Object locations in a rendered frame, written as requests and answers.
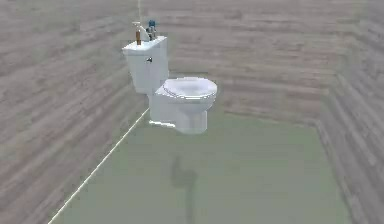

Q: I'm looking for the white toilet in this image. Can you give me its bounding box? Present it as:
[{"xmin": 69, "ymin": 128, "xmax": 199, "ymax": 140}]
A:
[{"xmin": 121, "ymin": 35, "xmax": 219, "ymax": 135}]

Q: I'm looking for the blue grey spray bottle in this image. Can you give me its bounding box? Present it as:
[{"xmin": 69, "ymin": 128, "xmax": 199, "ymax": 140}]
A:
[{"xmin": 145, "ymin": 19, "xmax": 158, "ymax": 42}]

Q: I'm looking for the brown soap dispenser bottle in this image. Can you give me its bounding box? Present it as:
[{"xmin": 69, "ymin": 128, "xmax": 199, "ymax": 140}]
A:
[{"xmin": 131, "ymin": 21, "xmax": 150, "ymax": 46}]

